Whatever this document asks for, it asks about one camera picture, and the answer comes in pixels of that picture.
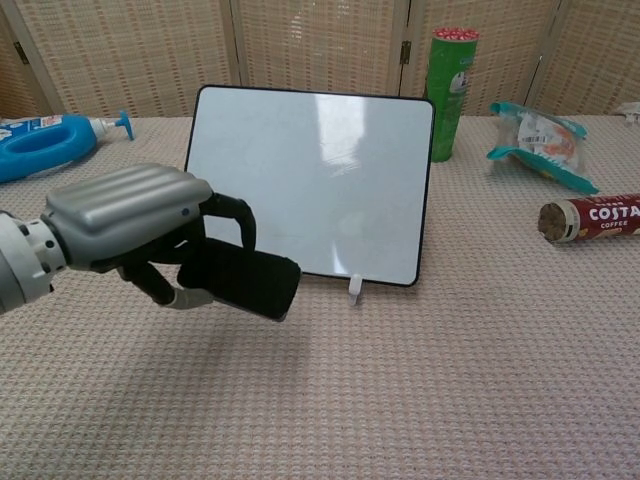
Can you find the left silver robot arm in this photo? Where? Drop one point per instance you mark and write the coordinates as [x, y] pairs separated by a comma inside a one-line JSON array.
[[25, 265]]

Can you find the red Costa coffee bottle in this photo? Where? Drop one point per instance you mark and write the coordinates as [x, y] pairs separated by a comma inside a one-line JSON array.
[[595, 220]]

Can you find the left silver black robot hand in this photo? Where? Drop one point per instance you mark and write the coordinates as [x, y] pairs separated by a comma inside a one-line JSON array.
[[125, 210]]

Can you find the black-framed whiteboard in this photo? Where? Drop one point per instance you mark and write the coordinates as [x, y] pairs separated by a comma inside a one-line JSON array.
[[320, 175]]

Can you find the woven folding screen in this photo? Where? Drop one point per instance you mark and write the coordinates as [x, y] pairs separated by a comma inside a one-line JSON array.
[[320, 45]]

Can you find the teal clear snack bag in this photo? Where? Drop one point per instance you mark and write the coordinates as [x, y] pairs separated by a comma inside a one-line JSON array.
[[545, 145]]

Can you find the green chips can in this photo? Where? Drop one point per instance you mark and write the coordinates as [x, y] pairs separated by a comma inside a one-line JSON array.
[[450, 100]]

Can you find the beige woven tablecloth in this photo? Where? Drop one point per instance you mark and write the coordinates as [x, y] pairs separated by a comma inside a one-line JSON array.
[[400, 375]]

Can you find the black rectangular eraser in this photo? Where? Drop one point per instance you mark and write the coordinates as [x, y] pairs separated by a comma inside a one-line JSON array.
[[245, 280]]

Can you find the blue pump soap bottle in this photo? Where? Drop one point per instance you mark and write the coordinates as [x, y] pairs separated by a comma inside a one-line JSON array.
[[40, 145]]

